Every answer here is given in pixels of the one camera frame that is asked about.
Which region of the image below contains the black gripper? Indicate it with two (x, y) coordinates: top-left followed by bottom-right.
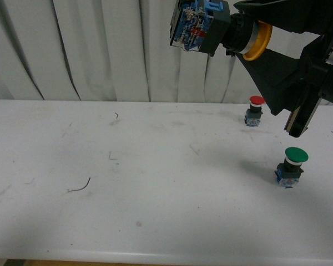
(234, 1), (333, 137)

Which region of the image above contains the yellow push button switch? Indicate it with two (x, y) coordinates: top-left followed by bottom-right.
(170, 1), (273, 61)

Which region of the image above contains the white pleated curtain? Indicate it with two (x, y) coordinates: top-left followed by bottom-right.
(0, 1), (259, 104)

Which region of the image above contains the red push button switch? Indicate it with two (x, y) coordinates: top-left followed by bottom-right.
(244, 95), (265, 127)

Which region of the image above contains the green push button switch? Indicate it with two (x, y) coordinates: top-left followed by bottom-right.
(274, 147), (309, 188)

